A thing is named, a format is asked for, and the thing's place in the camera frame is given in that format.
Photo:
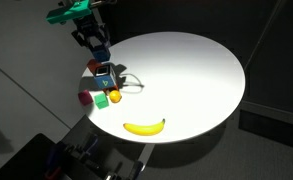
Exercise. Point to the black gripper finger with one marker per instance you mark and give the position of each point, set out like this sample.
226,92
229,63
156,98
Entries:
82,39
105,36

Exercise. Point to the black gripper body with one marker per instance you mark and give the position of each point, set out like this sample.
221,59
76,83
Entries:
87,26

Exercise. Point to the blue block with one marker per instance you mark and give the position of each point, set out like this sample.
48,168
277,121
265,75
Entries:
100,53

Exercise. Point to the orange block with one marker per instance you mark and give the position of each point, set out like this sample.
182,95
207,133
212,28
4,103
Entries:
92,66

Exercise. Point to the magenta block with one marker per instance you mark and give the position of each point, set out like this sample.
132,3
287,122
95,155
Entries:
85,97

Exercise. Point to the green block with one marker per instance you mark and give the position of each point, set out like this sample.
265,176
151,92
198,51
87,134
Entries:
101,100

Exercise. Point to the blue patterned box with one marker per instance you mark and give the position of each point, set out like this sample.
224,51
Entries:
104,77

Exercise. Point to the yellow ball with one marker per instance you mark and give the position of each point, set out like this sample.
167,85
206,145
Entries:
115,96

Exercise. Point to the yellow banana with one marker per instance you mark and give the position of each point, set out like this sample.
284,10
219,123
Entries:
144,128

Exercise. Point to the purple spring clamp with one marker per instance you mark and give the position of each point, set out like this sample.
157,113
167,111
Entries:
54,158

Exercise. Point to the white table base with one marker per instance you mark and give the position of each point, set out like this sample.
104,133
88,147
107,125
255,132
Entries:
146,155

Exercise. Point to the black base platform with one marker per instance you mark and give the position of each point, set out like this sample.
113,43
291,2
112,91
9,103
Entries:
19,160

